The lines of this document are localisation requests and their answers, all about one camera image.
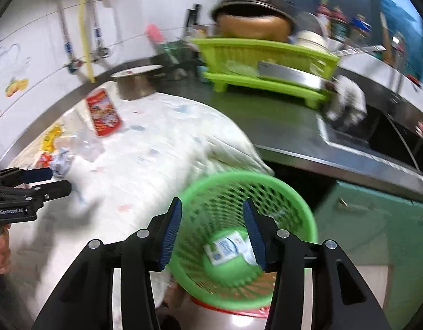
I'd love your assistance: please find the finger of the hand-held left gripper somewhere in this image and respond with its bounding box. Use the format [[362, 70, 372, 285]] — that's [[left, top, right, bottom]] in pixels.
[[0, 180, 72, 210], [0, 167, 53, 188]]

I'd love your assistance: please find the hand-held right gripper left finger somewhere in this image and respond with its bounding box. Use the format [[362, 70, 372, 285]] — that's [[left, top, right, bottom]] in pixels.
[[33, 197, 183, 330]]

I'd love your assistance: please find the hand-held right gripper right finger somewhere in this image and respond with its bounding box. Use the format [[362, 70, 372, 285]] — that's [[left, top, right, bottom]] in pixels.
[[242, 199, 392, 330]]

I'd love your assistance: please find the white blue paper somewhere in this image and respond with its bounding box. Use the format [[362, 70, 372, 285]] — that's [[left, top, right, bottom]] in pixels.
[[51, 147, 75, 176]]

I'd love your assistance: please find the yellow snack packet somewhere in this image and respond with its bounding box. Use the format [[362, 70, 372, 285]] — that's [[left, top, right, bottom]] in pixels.
[[40, 124, 66, 153]]

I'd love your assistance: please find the green mesh plastic basket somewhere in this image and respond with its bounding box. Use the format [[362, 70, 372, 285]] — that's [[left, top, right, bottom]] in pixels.
[[167, 171, 318, 308]]

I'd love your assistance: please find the person's left hand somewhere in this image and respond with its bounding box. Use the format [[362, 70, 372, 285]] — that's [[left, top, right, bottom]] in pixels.
[[0, 229, 11, 273]]

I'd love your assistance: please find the orange red wrapper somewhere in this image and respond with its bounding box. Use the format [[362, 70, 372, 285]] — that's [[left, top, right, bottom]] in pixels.
[[32, 151, 54, 170]]

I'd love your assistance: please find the white blue printed packet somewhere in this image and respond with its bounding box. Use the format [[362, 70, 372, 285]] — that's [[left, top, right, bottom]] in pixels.
[[203, 232, 257, 266]]

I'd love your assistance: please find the clear crumpled plastic wrapper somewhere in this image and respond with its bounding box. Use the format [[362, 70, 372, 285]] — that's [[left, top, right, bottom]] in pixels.
[[55, 129, 105, 162]]

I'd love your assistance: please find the white printed quilted blanket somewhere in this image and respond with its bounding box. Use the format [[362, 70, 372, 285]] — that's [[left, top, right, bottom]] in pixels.
[[9, 82, 276, 317]]

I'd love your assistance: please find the red snack packet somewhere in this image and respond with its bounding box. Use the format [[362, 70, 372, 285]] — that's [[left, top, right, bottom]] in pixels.
[[85, 88, 123, 137]]

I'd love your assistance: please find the metal pot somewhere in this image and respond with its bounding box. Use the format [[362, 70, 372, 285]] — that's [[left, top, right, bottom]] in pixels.
[[114, 72, 157, 101]]

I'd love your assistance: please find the green cabinet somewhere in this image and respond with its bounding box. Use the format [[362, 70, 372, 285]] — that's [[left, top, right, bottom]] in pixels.
[[315, 179, 423, 330]]

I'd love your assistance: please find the steel sink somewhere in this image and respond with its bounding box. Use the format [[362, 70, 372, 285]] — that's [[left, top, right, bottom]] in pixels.
[[318, 103, 423, 176]]

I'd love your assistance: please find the white rag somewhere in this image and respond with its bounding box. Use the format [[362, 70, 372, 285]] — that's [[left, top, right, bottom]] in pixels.
[[326, 76, 367, 124]]

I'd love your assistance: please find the steel cleaver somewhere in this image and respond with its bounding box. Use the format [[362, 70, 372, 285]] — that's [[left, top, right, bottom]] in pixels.
[[258, 60, 336, 88]]

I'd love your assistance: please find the dark green holder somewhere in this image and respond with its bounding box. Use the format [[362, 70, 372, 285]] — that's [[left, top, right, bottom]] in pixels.
[[163, 40, 198, 76]]

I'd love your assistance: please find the pink brush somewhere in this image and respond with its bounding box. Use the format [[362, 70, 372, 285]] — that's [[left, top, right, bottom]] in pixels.
[[145, 24, 164, 43]]

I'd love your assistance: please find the green plastic dish rack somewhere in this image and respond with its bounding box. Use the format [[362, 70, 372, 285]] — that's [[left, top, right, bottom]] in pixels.
[[191, 37, 341, 109]]

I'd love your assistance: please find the white bowl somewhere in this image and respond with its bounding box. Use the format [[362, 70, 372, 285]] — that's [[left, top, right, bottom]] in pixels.
[[296, 30, 329, 51]]

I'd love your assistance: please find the brown round pot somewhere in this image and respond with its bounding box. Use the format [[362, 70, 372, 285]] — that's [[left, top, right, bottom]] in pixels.
[[218, 13, 291, 43]]

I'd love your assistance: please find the metal faucet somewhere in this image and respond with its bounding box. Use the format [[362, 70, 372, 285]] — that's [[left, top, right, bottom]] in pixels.
[[330, 45, 386, 57]]

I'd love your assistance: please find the grey round plate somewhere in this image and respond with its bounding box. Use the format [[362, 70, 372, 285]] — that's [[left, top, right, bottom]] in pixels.
[[294, 11, 322, 38]]

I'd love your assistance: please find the fruit wall sticker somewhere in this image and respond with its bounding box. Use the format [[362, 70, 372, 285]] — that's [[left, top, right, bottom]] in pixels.
[[4, 78, 29, 97]]

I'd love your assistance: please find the braided metal hose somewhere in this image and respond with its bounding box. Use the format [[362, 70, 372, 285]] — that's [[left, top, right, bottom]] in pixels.
[[57, 2, 79, 73], [89, 0, 111, 59]]

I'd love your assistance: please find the yellow hose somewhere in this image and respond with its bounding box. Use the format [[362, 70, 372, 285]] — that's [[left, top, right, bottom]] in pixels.
[[80, 0, 96, 84]]

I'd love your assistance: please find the black utensil handle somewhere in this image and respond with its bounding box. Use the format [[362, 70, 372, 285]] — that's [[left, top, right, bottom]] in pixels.
[[186, 4, 202, 38]]

